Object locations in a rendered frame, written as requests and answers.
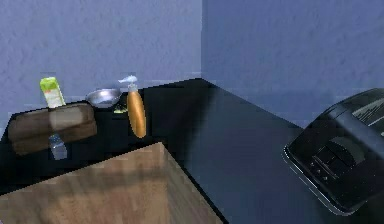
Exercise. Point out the amber soap pump bottle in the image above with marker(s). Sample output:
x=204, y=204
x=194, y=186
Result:
x=136, y=114

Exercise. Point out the small green object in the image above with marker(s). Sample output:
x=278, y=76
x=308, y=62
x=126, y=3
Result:
x=119, y=109

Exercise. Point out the silver metal bowl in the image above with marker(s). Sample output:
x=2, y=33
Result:
x=104, y=97

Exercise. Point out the brown wooden cupboard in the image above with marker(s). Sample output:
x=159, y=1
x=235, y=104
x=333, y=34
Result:
x=110, y=190

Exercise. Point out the green and white bottle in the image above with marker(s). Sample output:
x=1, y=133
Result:
x=51, y=92

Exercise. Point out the black toaster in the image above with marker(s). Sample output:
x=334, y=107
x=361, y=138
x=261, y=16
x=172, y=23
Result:
x=340, y=153

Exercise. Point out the brown bread loaf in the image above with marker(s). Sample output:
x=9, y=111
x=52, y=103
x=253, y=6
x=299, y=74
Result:
x=36, y=128

